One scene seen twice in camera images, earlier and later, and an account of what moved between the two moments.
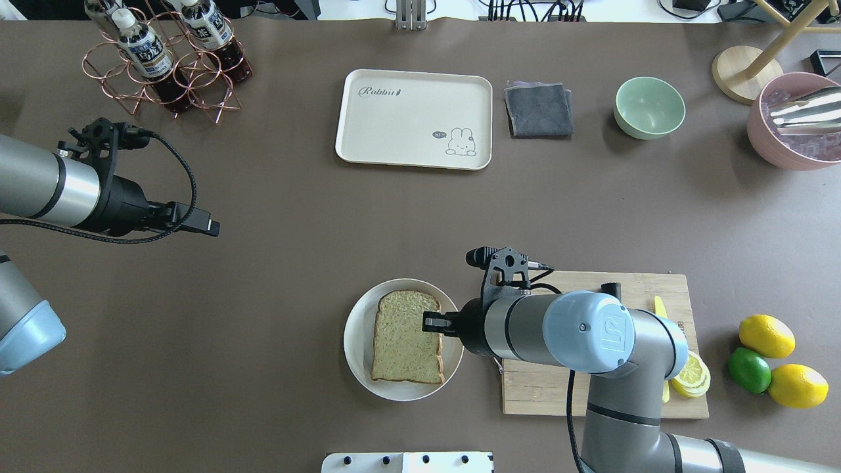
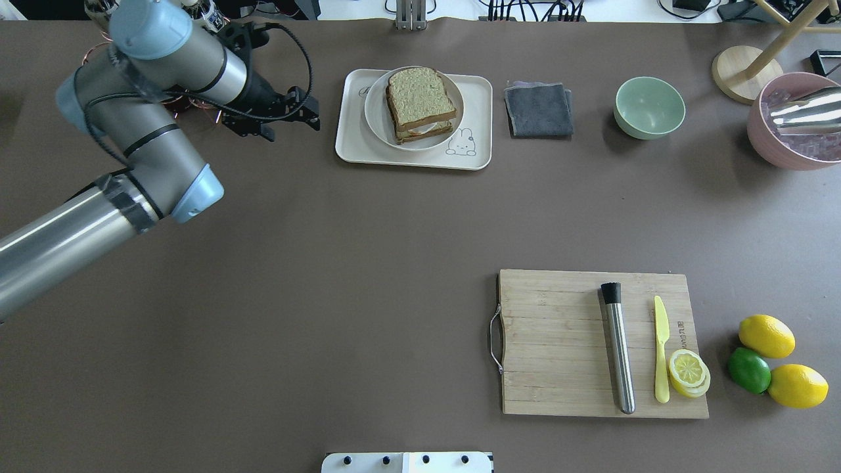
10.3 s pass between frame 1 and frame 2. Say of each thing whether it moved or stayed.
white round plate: moved
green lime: stayed
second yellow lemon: stayed
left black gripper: moved
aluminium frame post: stayed
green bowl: stayed
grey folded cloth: stayed
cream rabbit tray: stayed
